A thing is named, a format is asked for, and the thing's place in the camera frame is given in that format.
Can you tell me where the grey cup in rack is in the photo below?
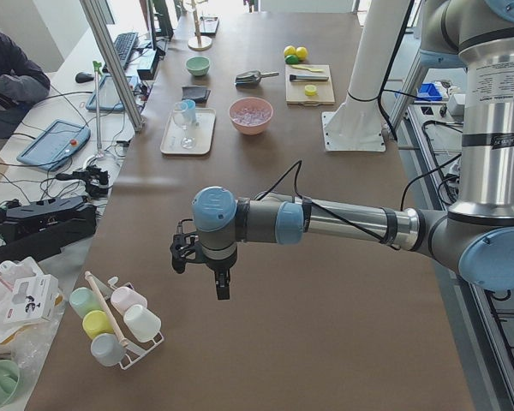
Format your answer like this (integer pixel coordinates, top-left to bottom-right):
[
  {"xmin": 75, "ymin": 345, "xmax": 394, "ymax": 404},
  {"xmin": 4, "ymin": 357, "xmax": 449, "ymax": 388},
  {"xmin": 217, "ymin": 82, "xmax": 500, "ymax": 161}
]
[{"xmin": 91, "ymin": 333, "xmax": 126, "ymax": 366}]

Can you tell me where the white cup rack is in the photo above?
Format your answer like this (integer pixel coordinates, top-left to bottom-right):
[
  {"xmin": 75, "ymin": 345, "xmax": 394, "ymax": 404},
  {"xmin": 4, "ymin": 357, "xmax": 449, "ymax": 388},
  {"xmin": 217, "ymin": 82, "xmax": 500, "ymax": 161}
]
[{"xmin": 84, "ymin": 271, "xmax": 165, "ymax": 370}]

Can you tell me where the green lime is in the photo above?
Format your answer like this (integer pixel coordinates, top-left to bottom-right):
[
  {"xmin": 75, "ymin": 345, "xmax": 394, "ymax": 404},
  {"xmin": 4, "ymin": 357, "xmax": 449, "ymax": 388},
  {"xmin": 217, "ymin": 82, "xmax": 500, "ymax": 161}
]
[{"xmin": 284, "ymin": 55, "xmax": 300, "ymax": 65}]

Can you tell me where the metal ice scoop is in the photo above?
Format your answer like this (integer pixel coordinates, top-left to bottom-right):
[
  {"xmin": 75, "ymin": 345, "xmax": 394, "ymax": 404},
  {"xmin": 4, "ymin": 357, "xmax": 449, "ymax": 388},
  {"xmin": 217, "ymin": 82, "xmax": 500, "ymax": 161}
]
[{"xmin": 234, "ymin": 70, "xmax": 279, "ymax": 86}]

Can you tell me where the wooden mug tree stand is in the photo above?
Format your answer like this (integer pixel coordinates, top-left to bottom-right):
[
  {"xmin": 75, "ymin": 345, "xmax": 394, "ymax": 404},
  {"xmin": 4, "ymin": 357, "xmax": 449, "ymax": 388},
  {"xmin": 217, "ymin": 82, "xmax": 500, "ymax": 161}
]
[{"xmin": 182, "ymin": 0, "xmax": 212, "ymax": 51}]

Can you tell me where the yellow lemon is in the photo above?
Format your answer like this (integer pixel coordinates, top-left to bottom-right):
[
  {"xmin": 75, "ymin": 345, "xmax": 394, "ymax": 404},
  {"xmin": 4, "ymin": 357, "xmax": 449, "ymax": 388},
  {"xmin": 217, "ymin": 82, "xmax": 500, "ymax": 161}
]
[
  {"xmin": 296, "ymin": 46, "xmax": 308, "ymax": 61},
  {"xmin": 284, "ymin": 45, "xmax": 296, "ymax": 57}
]

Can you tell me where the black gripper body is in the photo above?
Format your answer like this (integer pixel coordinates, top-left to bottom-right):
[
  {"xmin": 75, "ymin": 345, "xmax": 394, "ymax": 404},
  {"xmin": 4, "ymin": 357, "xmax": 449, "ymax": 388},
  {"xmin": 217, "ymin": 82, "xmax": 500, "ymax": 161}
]
[{"xmin": 206, "ymin": 254, "xmax": 236, "ymax": 281}]

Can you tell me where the pink bowl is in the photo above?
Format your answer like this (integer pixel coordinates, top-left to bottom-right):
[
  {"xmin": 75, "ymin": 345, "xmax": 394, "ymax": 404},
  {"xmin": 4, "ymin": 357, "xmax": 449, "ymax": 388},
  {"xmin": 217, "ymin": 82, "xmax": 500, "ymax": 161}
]
[{"xmin": 229, "ymin": 97, "xmax": 274, "ymax": 135}]

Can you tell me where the green bowl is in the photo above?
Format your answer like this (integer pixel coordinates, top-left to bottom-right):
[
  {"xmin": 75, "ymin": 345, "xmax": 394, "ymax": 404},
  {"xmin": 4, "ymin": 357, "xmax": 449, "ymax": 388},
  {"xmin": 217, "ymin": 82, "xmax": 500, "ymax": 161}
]
[{"xmin": 185, "ymin": 56, "xmax": 211, "ymax": 77}]

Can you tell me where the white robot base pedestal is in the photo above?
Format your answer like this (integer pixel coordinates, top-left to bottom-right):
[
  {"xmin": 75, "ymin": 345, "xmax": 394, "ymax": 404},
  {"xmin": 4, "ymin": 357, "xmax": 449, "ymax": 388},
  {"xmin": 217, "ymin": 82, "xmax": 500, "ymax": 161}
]
[{"xmin": 322, "ymin": 0, "xmax": 413, "ymax": 152}]

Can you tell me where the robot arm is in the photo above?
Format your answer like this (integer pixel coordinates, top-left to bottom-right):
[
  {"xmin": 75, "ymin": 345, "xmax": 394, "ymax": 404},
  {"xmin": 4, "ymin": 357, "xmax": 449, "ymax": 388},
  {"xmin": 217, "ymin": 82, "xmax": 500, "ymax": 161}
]
[{"xmin": 170, "ymin": 1, "xmax": 514, "ymax": 300}]

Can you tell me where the pink cup in rack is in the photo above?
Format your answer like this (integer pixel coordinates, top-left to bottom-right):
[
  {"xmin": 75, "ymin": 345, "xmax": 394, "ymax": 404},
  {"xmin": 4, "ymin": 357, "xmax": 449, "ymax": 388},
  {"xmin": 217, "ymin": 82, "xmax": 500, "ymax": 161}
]
[{"xmin": 111, "ymin": 286, "xmax": 147, "ymax": 315}]

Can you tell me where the blue teach pendant tablet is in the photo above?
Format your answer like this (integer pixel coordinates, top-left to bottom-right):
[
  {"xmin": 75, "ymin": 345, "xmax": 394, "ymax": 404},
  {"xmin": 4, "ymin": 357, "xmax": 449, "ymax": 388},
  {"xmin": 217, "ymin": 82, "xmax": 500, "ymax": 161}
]
[{"xmin": 16, "ymin": 120, "xmax": 91, "ymax": 171}]

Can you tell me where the seated person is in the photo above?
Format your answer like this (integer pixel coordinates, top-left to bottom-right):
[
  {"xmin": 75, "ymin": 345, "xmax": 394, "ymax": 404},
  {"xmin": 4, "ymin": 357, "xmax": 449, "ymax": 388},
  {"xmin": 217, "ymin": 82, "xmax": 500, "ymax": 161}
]
[{"xmin": 0, "ymin": 32, "xmax": 51, "ymax": 140}]

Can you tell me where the cream serving tray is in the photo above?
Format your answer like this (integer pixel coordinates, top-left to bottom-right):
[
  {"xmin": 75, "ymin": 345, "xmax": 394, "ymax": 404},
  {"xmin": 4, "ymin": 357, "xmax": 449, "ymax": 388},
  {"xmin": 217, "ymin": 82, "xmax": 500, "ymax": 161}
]
[{"xmin": 160, "ymin": 108, "xmax": 216, "ymax": 156}]

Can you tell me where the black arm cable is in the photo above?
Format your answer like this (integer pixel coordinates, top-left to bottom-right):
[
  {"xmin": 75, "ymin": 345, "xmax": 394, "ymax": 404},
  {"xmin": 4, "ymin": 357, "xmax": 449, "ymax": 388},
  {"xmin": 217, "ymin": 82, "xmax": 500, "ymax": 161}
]
[{"xmin": 254, "ymin": 159, "xmax": 401, "ymax": 250}]

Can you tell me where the black computer mouse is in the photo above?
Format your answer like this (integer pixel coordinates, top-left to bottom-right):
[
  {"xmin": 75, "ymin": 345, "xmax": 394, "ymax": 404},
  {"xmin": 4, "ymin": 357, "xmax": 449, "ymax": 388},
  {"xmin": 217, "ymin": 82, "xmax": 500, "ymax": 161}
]
[{"xmin": 75, "ymin": 72, "xmax": 94, "ymax": 84}]

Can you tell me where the clear ice cubes pile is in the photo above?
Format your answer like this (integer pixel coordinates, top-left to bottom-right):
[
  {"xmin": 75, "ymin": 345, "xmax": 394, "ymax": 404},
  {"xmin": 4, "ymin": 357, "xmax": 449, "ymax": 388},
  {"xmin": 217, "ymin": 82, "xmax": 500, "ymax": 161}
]
[{"xmin": 232, "ymin": 105, "xmax": 272, "ymax": 127}]

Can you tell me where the metal muddler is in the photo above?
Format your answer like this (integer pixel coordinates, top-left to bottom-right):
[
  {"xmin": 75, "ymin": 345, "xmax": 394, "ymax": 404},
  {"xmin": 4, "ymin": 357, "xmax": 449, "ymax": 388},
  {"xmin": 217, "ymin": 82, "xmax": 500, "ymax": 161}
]
[{"xmin": 289, "ymin": 74, "xmax": 329, "ymax": 82}]

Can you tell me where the blue storage bin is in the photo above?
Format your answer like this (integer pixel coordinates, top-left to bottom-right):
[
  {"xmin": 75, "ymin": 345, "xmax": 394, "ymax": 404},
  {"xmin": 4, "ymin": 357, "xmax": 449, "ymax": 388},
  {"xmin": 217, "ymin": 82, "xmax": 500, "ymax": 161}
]
[{"xmin": 417, "ymin": 82, "xmax": 448, "ymax": 102}]

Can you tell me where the yellow plastic knife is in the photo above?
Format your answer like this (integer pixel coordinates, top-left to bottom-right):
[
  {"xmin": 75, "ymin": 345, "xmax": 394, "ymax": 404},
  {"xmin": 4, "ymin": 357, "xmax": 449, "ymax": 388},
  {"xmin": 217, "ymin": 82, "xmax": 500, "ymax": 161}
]
[{"xmin": 290, "ymin": 64, "xmax": 324, "ymax": 73}]

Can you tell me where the green cup in rack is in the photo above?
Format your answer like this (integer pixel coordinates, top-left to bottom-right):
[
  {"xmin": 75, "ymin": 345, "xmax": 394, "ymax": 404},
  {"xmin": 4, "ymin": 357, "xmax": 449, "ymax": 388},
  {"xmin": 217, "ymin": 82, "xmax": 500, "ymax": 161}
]
[{"xmin": 69, "ymin": 287, "xmax": 101, "ymax": 319}]

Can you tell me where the aluminium frame post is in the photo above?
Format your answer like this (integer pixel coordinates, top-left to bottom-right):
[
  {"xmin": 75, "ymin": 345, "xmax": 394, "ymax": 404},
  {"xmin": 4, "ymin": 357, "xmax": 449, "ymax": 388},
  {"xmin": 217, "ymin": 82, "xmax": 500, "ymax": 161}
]
[{"xmin": 80, "ymin": 0, "xmax": 144, "ymax": 133}]

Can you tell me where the black device case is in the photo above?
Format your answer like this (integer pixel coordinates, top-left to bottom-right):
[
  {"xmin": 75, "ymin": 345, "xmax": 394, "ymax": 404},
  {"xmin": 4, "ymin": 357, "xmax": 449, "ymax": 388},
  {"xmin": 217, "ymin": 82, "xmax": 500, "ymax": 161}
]
[{"xmin": 0, "ymin": 196, "xmax": 97, "ymax": 264}]

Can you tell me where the clear wine glass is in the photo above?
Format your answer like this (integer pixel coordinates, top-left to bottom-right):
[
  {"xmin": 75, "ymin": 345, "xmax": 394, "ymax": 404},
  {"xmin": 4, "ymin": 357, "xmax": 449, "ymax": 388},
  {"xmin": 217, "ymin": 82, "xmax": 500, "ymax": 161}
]
[{"xmin": 172, "ymin": 101, "xmax": 195, "ymax": 149}]

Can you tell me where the half lemon slice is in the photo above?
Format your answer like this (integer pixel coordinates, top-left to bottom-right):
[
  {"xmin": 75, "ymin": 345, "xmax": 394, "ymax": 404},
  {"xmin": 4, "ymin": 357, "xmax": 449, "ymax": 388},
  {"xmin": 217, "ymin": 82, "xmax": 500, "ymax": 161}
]
[{"xmin": 304, "ymin": 84, "xmax": 318, "ymax": 97}]

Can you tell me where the black keyboard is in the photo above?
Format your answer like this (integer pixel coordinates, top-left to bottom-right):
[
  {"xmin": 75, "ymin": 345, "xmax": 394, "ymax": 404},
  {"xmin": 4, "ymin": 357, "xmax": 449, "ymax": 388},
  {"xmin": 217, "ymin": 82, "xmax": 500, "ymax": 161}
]
[{"xmin": 113, "ymin": 32, "xmax": 139, "ymax": 70}]

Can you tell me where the white cup in rack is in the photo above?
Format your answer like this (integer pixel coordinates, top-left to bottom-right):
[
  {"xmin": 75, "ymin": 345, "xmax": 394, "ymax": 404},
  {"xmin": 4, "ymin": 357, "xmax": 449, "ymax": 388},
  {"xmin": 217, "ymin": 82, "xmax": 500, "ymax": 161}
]
[{"xmin": 123, "ymin": 304, "xmax": 162, "ymax": 343}]

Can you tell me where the white product box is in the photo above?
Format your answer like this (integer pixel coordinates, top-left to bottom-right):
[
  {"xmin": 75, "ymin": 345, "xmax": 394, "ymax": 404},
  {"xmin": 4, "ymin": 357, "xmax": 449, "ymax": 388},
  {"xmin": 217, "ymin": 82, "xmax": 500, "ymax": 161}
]
[{"xmin": 4, "ymin": 275, "xmax": 59, "ymax": 325}]

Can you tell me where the wooden cutting board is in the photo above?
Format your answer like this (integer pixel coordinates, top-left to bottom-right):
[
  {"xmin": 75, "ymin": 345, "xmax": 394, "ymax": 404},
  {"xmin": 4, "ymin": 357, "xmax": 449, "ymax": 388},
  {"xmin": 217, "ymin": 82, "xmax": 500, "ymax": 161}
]
[{"xmin": 285, "ymin": 64, "xmax": 335, "ymax": 105}]

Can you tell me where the grey folded cloth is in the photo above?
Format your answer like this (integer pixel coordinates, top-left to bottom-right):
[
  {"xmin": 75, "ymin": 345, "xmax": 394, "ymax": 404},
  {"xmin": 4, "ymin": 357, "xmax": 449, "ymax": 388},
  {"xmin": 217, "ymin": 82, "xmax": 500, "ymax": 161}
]
[{"xmin": 182, "ymin": 86, "xmax": 211, "ymax": 104}]

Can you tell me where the light blue cup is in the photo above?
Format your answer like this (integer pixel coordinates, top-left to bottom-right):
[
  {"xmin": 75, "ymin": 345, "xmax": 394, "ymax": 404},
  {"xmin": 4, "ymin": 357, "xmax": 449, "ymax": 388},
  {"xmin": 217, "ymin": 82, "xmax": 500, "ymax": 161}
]
[{"xmin": 182, "ymin": 99, "xmax": 197, "ymax": 125}]

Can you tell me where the yellow cup in rack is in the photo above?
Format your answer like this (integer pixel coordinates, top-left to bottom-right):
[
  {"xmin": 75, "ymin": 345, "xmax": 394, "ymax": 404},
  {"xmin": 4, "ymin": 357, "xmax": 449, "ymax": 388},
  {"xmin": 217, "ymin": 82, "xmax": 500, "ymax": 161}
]
[{"xmin": 82, "ymin": 310, "xmax": 114, "ymax": 340}]

